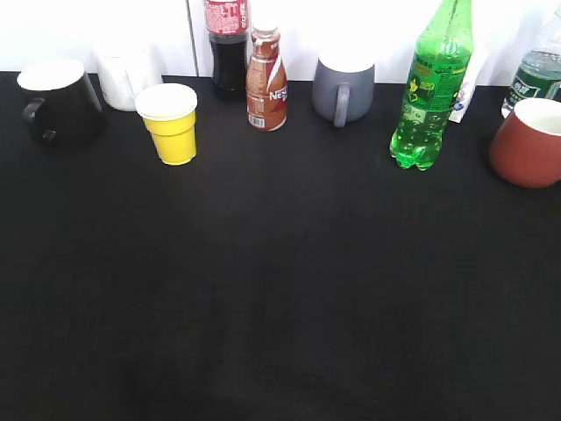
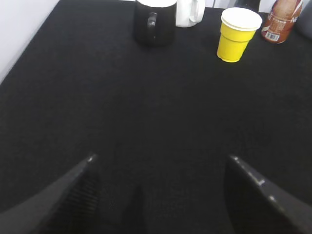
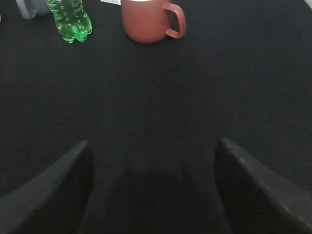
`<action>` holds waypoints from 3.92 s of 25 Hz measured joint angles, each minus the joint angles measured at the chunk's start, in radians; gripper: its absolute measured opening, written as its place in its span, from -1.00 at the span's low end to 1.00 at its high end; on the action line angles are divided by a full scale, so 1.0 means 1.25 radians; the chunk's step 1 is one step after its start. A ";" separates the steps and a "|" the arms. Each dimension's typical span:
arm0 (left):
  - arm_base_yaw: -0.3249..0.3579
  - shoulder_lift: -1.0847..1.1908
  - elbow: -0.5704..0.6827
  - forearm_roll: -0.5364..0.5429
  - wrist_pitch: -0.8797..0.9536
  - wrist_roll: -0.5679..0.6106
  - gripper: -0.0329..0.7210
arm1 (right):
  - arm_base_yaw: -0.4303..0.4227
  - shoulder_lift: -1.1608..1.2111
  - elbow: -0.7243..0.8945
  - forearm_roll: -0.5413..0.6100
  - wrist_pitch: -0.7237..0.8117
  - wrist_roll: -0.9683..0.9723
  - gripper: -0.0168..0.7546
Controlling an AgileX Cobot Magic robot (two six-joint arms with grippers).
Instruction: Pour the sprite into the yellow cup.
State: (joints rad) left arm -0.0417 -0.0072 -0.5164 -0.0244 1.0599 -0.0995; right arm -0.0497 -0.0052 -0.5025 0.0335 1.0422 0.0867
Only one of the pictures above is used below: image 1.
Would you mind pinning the green Sprite bottle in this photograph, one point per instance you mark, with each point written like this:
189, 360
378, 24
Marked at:
441, 57

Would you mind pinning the yellow plastic cup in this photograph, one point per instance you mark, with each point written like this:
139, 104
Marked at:
168, 111

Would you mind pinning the clear Cestbon water bottle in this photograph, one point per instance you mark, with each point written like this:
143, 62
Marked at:
538, 74

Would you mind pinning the grey mug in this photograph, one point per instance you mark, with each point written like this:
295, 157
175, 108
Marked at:
342, 88

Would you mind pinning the brown Nescafe coffee bottle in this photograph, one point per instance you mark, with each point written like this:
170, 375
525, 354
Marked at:
266, 83

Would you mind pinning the cola bottle red label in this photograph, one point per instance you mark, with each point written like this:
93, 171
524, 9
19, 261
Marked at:
227, 24

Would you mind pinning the white mug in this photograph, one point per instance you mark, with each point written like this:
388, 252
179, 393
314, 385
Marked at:
124, 70

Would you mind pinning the black mug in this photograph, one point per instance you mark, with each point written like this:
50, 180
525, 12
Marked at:
61, 105

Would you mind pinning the white blue carton box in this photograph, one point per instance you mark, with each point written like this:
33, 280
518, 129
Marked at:
469, 84

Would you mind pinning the red-brown mug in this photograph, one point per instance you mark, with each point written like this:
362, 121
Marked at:
526, 149

